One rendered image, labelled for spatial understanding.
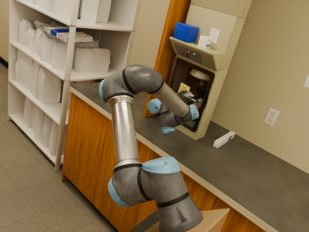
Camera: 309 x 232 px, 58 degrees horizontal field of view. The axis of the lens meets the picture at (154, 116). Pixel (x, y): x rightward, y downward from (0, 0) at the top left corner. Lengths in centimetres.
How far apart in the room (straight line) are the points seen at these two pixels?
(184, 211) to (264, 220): 57
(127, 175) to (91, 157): 125
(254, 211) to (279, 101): 83
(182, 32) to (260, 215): 103
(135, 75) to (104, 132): 98
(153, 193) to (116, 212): 125
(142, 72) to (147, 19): 153
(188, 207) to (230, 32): 102
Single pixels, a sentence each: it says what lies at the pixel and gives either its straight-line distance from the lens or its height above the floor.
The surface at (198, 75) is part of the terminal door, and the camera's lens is 173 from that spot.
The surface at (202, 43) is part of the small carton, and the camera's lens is 163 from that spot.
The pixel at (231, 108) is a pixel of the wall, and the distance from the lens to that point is 214.
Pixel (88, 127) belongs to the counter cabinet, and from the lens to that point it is 218.
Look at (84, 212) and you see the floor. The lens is 248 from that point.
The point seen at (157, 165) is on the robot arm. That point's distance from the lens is 91.
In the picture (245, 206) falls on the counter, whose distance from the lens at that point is 144.
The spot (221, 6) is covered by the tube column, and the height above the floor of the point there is 174.
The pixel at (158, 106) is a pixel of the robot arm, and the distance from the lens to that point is 143.
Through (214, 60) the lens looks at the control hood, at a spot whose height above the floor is 147.
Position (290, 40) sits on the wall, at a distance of 197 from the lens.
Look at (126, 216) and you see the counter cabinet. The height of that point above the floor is 28.
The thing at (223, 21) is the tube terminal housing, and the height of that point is 167.
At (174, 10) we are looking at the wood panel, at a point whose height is 165.
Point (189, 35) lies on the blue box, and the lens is 168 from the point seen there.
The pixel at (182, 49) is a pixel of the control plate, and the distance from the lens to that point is 172.
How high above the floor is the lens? 175
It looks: 24 degrees down
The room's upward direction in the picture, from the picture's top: 14 degrees clockwise
